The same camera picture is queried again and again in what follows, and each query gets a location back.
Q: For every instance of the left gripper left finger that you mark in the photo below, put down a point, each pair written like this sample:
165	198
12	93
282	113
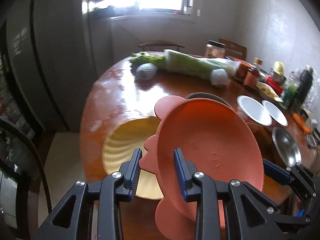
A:
71	218

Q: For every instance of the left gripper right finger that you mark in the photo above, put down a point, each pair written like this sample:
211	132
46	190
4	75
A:
233	210

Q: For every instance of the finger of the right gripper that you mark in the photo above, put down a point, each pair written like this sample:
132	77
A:
278	222
302	181

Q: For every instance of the yellow shell-shaped plate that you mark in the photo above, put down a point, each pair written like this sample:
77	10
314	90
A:
118	148

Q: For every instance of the red instant noodle bowl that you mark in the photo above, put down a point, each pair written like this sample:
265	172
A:
251	110

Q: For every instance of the round metal pan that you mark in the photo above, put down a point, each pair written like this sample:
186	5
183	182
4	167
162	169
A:
207	96

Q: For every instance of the metal tool set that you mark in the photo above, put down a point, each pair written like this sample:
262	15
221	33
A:
312	139

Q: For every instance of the orange carrot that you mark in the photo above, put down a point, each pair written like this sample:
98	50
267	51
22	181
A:
301	123

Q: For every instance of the green liquid plastic bottle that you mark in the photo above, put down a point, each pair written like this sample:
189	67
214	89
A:
289	91

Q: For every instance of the red packet box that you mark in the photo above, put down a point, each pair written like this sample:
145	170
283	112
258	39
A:
276	87

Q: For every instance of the white dish of food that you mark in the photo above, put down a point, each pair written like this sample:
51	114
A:
267	92

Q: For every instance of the black thermos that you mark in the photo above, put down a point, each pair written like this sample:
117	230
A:
305	83

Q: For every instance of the small steel bowl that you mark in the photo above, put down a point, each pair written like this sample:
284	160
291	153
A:
277	78

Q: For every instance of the brown sauce bottle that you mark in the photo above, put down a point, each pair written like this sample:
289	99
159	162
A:
253	74

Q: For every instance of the yellow object in bowl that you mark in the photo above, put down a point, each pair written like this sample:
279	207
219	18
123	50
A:
278	67

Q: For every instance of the red chili sauce jar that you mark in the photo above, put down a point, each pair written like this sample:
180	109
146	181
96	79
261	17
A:
242	71

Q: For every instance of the foam-netted fruit left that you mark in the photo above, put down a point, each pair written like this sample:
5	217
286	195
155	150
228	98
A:
146	72

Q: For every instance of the foam-netted fruit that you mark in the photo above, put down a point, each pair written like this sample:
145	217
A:
219	78
146	72

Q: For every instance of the foam-netted fruit right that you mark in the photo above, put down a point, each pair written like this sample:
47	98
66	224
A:
219	78

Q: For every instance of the green lettuce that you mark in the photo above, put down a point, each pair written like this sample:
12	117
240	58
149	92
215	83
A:
138	59

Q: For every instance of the wrapped napa cabbage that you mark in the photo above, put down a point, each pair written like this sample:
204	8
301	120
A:
180	63

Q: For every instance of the clear jar black lid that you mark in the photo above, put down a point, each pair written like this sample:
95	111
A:
215	49

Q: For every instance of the dark refrigerator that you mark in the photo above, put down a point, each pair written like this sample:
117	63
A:
47	62

